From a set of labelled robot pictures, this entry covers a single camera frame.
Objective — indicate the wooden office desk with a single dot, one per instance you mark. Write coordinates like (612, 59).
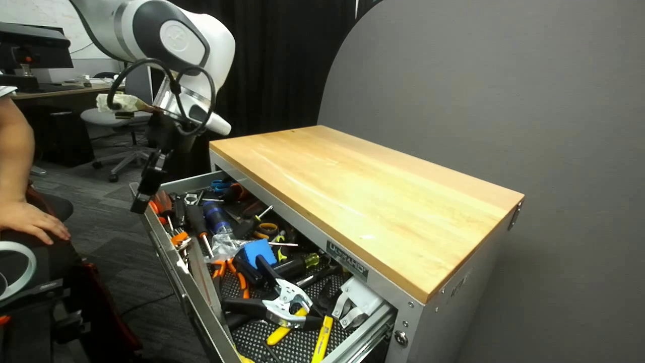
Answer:
(61, 94)

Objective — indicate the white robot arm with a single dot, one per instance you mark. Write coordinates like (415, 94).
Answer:
(175, 38)

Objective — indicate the wide steel tool drawer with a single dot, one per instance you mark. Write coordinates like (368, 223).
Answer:
(182, 273)

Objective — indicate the black computer monitor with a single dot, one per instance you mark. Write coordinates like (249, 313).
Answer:
(33, 48)

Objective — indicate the bare person hand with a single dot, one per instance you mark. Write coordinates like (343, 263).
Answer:
(31, 221)

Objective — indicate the steel tool cabinet wooden top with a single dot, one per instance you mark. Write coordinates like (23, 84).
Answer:
(375, 194)

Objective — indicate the yellow flat tool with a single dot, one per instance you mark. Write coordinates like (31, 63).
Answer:
(324, 339)

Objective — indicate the small orange tool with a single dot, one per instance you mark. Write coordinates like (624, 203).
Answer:
(160, 207)
(180, 238)

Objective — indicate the black computer tower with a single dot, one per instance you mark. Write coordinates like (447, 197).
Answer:
(70, 139)

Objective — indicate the grey office chair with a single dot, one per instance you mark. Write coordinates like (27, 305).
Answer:
(117, 120)

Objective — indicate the grey rounded partition panel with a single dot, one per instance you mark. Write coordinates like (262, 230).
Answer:
(537, 101)

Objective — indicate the black curtain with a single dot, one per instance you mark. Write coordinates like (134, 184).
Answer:
(289, 67)

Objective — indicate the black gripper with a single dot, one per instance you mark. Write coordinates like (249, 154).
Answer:
(157, 171)

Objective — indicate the black silver spring clamp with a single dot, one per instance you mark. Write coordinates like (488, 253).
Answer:
(286, 296)

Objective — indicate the black drawer liner mat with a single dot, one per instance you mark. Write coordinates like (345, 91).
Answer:
(295, 346)

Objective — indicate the white grey tool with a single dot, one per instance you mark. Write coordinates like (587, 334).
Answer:
(357, 301)

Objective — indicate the long black yellow screwdriver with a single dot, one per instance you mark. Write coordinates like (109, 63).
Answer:
(303, 263)

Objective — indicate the bare person forearm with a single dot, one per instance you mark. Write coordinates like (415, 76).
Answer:
(13, 148)

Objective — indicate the round silver cabinet lock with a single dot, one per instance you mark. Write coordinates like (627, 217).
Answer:
(402, 337)

